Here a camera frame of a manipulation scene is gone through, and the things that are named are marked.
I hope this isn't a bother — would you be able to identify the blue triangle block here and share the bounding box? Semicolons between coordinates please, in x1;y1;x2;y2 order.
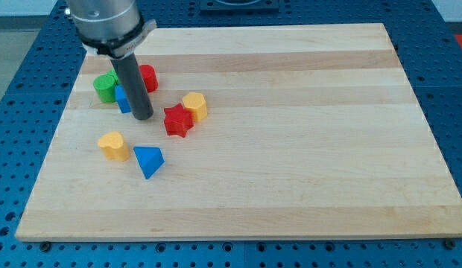
133;146;165;179

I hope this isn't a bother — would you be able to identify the blue cube block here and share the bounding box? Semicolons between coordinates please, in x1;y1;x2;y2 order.
115;85;131;113

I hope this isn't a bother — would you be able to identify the yellow heart block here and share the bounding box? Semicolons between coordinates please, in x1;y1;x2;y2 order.
97;131;130;162

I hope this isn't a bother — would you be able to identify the yellow hexagon block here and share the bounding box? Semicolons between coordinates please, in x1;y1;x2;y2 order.
182;92;208;122

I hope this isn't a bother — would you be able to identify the wooden board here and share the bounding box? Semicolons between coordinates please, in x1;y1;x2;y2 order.
16;23;462;242

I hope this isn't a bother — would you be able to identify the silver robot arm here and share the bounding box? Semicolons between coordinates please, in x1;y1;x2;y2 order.
66;0;157;121

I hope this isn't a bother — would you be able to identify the red star block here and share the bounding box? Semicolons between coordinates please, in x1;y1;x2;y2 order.
164;103;194;138

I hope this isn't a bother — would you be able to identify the green cylinder block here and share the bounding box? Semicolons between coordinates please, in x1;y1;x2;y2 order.
92;74;116;103

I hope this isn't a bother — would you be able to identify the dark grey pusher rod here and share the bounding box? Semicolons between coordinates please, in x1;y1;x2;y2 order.
111;54;154;121

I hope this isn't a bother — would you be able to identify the green block behind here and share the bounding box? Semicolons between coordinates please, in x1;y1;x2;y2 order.
106;68;120;85

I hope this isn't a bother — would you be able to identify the red cylinder block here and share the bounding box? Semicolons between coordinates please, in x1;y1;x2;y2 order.
139;64;159;92

